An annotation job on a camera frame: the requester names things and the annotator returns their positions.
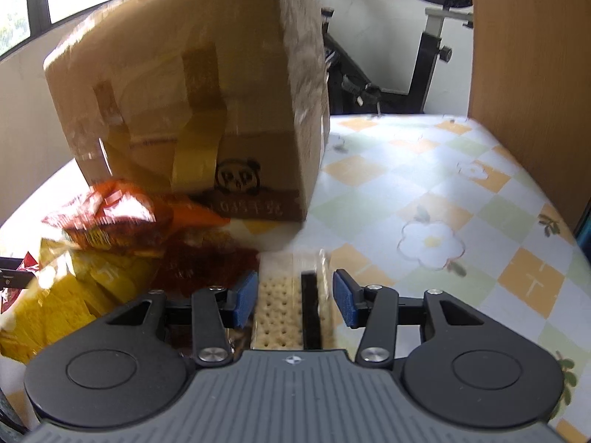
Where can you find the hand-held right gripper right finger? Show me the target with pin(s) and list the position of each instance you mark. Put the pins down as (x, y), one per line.
(348, 297)

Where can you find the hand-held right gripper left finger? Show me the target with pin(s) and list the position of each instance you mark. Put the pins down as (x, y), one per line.
(244, 300)

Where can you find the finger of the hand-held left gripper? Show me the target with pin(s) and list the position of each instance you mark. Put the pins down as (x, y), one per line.
(16, 278)

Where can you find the clear cracker packet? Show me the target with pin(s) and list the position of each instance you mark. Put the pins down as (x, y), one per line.
(274, 304)

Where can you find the cardboard box with plastic liner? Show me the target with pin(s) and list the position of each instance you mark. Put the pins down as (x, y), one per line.
(184, 78)

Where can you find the small red snack packet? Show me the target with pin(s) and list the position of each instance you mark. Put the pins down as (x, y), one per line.
(18, 302)

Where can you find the yellow snack packet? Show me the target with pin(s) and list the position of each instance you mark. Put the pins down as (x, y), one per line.
(60, 304)

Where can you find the dark red snack packet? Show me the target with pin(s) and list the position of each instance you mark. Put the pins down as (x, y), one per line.
(207, 263)

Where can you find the checkered floral tablecloth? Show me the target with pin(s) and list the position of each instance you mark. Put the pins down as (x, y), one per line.
(415, 184)

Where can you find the black exercise bike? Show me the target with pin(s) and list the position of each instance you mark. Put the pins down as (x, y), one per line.
(369, 83)

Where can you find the blue cloth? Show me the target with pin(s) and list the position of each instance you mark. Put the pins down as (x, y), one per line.
(584, 226)

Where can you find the wooden board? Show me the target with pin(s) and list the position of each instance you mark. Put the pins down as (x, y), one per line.
(531, 78)

